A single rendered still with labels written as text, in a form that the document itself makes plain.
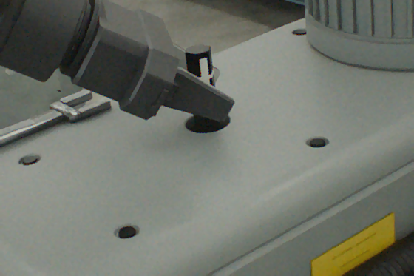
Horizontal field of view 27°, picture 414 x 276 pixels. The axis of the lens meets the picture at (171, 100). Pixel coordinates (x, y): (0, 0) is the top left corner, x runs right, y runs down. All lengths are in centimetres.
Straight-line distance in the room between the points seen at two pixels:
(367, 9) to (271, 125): 14
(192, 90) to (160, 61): 5
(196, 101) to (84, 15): 11
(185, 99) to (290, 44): 21
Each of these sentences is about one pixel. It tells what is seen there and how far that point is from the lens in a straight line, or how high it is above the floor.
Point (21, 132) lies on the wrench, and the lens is 73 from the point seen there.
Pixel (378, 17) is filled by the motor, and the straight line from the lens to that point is 76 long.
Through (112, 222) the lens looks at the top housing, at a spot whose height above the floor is 189.
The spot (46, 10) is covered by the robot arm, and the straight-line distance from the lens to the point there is 62.
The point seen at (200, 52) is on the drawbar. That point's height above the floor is 196.
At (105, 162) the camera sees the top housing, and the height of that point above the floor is 189.
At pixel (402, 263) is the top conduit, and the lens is 68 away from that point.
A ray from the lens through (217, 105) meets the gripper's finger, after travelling 67.
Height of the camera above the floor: 221
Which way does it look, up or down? 25 degrees down
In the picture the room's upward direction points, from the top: 8 degrees counter-clockwise
